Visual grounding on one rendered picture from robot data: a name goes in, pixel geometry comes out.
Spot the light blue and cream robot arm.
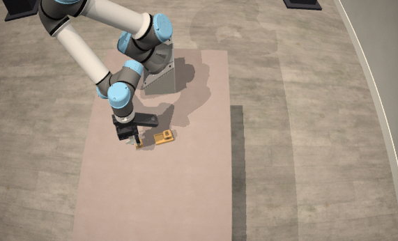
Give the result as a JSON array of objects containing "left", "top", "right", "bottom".
[{"left": 38, "top": 0, "right": 173, "bottom": 127}]

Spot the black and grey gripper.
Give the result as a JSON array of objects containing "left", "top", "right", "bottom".
[{"left": 112, "top": 114, "right": 141, "bottom": 147}]

